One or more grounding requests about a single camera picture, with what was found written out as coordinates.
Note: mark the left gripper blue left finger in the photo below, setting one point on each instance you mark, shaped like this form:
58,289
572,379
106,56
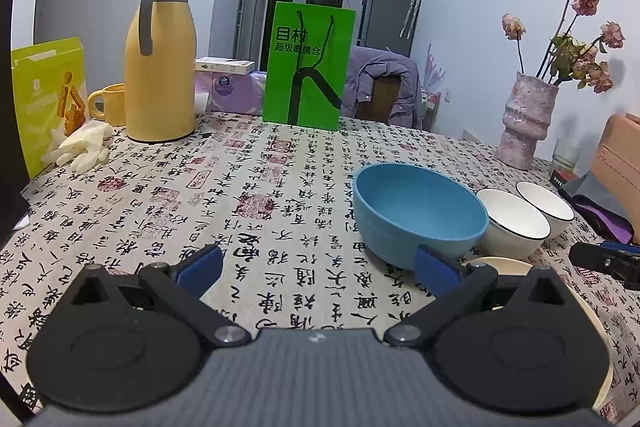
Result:
200,271

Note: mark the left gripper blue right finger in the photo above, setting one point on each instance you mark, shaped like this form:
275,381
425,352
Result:
438,274

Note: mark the cream plate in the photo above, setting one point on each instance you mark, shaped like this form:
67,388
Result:
538,354

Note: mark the blue bowl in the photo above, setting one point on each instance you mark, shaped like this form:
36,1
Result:
398,208

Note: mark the white black-rimmed bowl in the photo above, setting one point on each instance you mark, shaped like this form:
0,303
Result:
516,229
557,212

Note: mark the grey purple cloth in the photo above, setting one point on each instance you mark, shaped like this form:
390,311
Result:
599,208

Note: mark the pink laptop case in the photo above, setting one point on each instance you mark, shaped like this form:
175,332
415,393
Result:
616,164

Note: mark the red small box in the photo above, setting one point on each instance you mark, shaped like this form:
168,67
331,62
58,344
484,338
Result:
560,177

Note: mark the drinking glass with straw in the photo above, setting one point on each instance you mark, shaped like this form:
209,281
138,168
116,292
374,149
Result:
565,156

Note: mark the white rubber gloves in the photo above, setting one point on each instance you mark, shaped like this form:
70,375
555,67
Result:
84,149

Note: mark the pink textured vase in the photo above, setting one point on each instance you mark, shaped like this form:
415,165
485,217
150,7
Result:
526,120

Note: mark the purple tissue pack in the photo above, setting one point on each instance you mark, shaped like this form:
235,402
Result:
227,93

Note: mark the yellow mug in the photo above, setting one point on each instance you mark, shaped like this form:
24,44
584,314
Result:
108,105

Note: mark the black paper shopping bag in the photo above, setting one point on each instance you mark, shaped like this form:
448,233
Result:
13,172

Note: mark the wooden chair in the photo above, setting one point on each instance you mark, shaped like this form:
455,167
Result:
384,95

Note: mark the white flat box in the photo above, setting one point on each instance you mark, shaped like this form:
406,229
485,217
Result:
224,65

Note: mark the dried pink roses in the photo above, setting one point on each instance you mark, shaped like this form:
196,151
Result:
567,59

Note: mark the yellow thermos jug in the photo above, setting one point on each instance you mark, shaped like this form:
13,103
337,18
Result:
159,67

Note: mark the purple puffer jacket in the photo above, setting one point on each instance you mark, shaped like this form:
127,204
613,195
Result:
367,64

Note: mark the yellow-green snack box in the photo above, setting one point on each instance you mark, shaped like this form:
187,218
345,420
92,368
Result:
50,96

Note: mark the green paper shopping bag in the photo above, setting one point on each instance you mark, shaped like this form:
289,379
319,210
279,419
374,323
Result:
307,65

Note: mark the grey refrigerator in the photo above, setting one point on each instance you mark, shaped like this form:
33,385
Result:
388,25

